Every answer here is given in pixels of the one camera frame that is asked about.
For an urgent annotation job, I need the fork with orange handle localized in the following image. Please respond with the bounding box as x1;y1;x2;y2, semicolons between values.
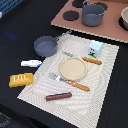
49;73;90;91

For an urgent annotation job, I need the light blue milk carton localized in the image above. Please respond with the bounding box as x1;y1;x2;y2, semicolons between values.
88;40;103;58

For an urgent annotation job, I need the orange toy bread loaf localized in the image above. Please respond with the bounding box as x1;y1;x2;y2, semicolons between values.
9;73;33;87

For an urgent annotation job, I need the beige bowl on stove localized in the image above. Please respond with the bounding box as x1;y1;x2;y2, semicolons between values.
121;7;128;30

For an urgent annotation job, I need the beige woven placemat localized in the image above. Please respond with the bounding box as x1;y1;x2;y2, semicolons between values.
18;34;119;128

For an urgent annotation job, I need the brown toy sausage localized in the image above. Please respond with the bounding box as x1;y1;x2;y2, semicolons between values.
46;92;72;101

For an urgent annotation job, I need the white blue toy tube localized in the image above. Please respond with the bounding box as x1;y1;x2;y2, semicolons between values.
21;60;42;67

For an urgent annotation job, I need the round wooden plate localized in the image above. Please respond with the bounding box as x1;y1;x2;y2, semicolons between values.
60;57;87;81

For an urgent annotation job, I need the knife with orange handle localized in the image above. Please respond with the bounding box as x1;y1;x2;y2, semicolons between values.
62;51;102;65

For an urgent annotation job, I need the large grey pot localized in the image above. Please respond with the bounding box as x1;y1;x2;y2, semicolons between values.
82;0;105;27

